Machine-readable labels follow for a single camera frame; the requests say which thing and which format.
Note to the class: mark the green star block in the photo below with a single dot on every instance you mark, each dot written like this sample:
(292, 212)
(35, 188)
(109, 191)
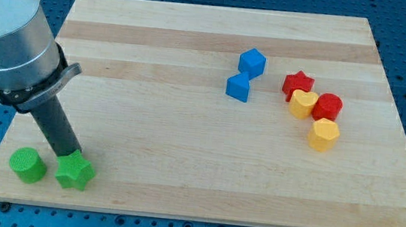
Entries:
(74, 171)

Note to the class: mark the red star block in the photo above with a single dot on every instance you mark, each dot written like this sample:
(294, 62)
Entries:
(292, 82)

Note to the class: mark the blue triangle block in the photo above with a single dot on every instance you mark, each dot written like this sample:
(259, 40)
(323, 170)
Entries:
(238, 87)

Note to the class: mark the wooden board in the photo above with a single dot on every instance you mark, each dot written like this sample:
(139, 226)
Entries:
(151, 112)

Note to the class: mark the blue cube block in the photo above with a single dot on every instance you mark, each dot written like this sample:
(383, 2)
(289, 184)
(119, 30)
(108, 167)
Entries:
(252, 62)

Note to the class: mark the yellow heart block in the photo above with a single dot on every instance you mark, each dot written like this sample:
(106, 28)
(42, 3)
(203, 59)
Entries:
(302, 103)

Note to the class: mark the yellow hexagon block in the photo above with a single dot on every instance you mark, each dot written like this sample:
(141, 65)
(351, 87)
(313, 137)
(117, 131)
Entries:
(323, 135)

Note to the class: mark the red cylinder block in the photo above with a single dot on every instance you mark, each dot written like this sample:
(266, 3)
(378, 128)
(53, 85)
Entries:
(328, 106)

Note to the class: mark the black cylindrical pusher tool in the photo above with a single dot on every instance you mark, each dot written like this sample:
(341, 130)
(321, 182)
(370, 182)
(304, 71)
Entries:
(56, 128)

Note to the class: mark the green cylinder block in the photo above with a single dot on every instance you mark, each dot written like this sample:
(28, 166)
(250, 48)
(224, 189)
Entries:
(27, 165)

